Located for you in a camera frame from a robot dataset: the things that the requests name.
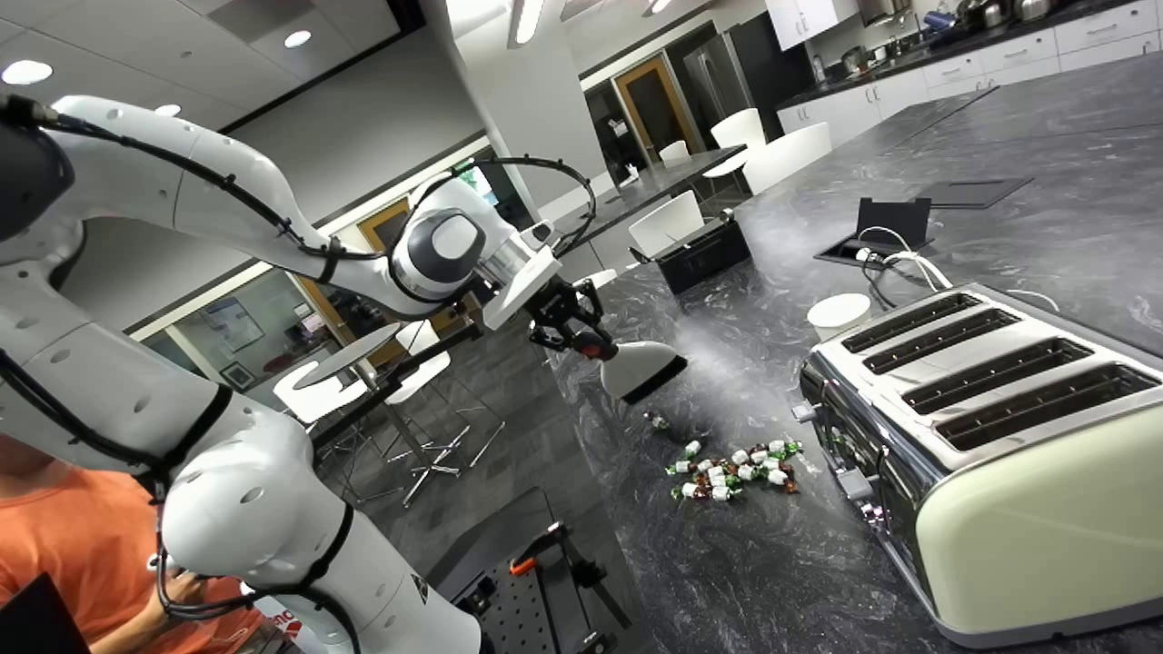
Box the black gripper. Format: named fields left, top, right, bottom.
left=532, top=279, right=618, bottom=361

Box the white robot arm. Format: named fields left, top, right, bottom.
left=0, top=95, right=559, bottom=654

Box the back kitchen cabinet counter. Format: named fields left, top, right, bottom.
left=779, top=0, right=1163, bottom=141

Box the white chair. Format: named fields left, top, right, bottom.
left=628, top=192, right=707, bottom=257

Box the white paper cup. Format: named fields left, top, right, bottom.
left=806, top=296, right=874, bottom=343

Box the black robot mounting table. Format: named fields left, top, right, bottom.
left=430, top=488, right=631, bottom=654

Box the cream four-slot toaster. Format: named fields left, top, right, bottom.
left=800, top=285, right=1163, bottom=648

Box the person in orange shirt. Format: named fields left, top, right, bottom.
left=0, top=437, right=261, bottom=654

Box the orange-handled clamp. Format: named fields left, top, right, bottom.
left=505, top=519, right=570, bottom=578

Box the white toaster power cable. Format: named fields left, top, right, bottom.
left=853, top=223, right=1066, bottom=318

